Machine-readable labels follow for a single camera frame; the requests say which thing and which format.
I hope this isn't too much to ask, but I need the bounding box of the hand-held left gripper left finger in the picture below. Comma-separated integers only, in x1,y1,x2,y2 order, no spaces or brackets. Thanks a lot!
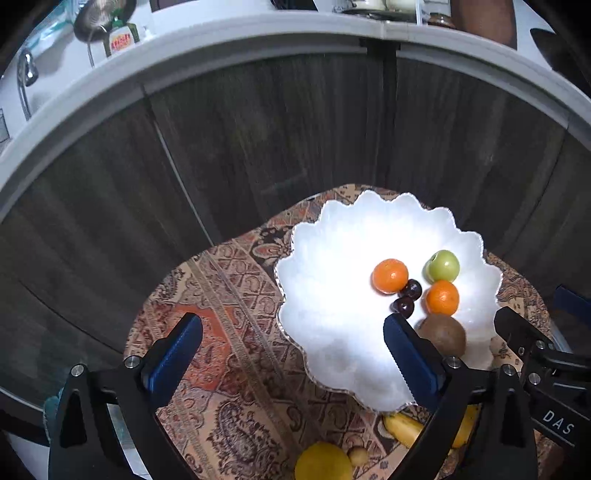
47,312,204,480

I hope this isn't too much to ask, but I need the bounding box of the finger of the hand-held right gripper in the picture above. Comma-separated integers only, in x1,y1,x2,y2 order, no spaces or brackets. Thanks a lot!
554,285,591,326
494,306,591,398

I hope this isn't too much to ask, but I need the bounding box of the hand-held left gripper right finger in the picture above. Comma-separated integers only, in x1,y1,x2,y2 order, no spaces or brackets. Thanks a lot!
383,313,540,480

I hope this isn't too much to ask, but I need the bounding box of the brown kiwi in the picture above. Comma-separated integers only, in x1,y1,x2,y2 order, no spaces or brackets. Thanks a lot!
417,315,467,357

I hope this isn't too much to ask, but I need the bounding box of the orange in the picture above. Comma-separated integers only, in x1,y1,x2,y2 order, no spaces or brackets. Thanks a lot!
372,258,409,295
425,280,461,317

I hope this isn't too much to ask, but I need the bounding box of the white scalloped bowl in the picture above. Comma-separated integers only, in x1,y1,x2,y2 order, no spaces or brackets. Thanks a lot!
276,190,503,412

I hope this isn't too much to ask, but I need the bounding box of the green apple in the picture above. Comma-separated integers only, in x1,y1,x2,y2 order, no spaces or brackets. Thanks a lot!
425,250,461,283

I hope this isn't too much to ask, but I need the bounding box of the paisley patterned tablecloth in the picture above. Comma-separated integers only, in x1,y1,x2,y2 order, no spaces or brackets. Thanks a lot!
124,185,561,480

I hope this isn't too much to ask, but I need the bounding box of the yellow banana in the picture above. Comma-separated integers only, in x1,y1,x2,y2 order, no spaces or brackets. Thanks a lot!
383,412,428,449

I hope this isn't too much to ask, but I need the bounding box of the yellow mango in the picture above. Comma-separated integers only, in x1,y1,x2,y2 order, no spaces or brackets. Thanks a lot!
451,404,478,449

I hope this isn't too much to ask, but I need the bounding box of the yellow lemon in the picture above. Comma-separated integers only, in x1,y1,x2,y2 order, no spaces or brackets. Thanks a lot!
294,442,354,480

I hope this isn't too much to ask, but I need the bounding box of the teal trash bin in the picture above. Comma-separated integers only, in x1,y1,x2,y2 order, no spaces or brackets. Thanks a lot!
42,388,65,444

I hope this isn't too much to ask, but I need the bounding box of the dark wood base cabinet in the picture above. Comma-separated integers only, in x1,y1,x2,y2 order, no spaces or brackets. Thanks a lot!
0,41,591,416

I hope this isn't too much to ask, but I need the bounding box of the black wok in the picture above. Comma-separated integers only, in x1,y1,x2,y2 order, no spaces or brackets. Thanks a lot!
529,28,571,75

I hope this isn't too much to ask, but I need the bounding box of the brown cutting board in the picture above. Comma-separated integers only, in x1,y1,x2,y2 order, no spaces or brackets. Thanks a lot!
450,0,517,47

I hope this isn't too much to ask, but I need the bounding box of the thin steel faucet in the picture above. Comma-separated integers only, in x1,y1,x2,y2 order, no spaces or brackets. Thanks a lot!
88,23,112,69

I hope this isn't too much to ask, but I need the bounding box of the tall steel kitchen faucet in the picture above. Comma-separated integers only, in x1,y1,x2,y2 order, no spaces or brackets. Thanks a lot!
17,50,40,121

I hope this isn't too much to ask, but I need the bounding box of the green dish soap bottle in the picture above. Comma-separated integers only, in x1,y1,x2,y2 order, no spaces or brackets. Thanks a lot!
105,21,139,58

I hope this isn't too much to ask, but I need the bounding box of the steel dish rack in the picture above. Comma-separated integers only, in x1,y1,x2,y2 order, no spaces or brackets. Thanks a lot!
339,7,419,21

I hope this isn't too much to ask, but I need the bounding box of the hanging dark frying pan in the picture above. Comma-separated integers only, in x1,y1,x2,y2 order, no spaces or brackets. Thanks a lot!
73,0,138,43

